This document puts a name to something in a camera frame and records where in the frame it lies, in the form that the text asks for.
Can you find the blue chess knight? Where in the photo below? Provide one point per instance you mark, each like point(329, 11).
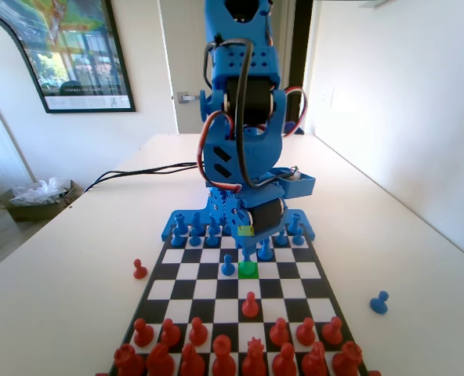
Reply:
point(196, 220)
point(265, 254)

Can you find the red chess rook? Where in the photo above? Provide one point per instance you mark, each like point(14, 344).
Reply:
point(128, 360)
point(347, 360)

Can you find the framed wall poster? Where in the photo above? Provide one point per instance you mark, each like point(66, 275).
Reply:
point(79, 58)

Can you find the red chess queen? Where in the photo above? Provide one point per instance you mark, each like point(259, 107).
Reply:
point(254, 360)

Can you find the black and white chessboard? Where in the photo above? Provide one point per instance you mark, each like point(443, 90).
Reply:
point(208, 290)

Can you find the small blue plastic part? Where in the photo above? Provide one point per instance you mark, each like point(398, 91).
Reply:
point(296, 131)

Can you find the red base plate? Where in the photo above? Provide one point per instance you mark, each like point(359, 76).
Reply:
point(374, 373)

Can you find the red chess pawn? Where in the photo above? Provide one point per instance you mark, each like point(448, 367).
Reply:
point(305, 333)
point(139, 271)
point(279, 333)
point(332, 333)
point(143, 335)
point(170, 335)
point(250, 307)
point(198, 333)

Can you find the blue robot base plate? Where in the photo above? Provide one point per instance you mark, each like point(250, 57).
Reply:
point(309, 233)

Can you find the blue gripper camera housing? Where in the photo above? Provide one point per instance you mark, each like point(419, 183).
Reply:
point(298, 186)

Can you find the clear plastic wrap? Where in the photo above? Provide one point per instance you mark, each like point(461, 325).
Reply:
point(40, 192)

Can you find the cardboard box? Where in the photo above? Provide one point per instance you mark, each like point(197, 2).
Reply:
point(28, 211)

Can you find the blue chess rook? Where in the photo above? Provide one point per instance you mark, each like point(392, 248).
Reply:
point(294, 223)
point(180, 223)

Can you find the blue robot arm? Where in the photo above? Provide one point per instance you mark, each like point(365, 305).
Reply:
point(263, 152)

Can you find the white arched panel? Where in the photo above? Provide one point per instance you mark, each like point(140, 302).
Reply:
point(4, 117)

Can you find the blue chess pawn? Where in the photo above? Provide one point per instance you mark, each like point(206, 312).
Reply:
point(194, 239)
point(298, 238)
point(227, 268)
point(379, 304)
point(211, 239)
point(281, 241)
point(176, 239)

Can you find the blue queen piece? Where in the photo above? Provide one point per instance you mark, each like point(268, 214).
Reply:
point(247, 270)

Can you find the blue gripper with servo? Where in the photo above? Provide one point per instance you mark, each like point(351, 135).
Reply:
point(264, 220)

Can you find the red chess bishop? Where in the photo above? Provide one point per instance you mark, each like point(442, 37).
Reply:
point(283, 362)
point(193, 362)

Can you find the red chess knight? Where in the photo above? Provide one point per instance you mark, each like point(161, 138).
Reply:
point(314, 360)
point(159, 360)

